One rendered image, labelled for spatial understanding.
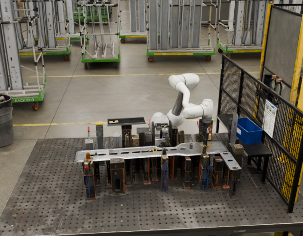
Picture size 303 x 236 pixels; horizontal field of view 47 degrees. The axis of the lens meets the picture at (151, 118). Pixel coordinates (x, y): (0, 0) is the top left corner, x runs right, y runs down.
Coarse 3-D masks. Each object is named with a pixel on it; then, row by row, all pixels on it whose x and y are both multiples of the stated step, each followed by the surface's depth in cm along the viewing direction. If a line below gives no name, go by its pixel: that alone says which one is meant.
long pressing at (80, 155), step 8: (184, 144) 332; (200, 144) 332; (216, 144) 332; (80, 152) 318; (96, 152) 318; (104, 152) 318; (112, 152) 318; (120, 152) 318; (144, 152) 318; (152, 152) 318; (160, 152) 318; (168, 152) 318; (176, 152) 318; (184, 152) 318; (192, 152) 318; (200, 152) 318; (208, 152) 318; (216, 152) 319; (80, 160) 305; (96, 160) 306; (104, 160) 307
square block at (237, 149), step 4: (236, 144) 319; (240, 144) 320; (232, 148) 320; (236, 148) 313; (240, 148) 313; (232, 152) 322; (236, 152) 314; (240, 152) 315; (236, 156) 316; (240, 156) 317; (232, 160) 323; (236, 160) 318; (240, 160) 319; (240, 164) 320; (240, 172) 324
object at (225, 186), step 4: (228, 160) 310; (224, 164) 313; (224, 168) 314; (228, 168) 314; (224, 172) 315; (228, 172) 315; (224, 176) 317; (228, 176) 317; (224, 180) 318; (224, 184) 321; (224, 188) 318; (228, 188) 318
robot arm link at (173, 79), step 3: (171, 75) 356; (174, 75) 354; (177, 75) 353; (180, 75) 352; (171, 78) 351; (174, 78) 348; (177, 78) 348; (180, 78) 349; (183, 78) 350; (171, 81) 349; (174, 81) 346; (177, 81) 344; (183, 81) 349; (171, 84) 350; (174, 84) 345; (174, 87) 346
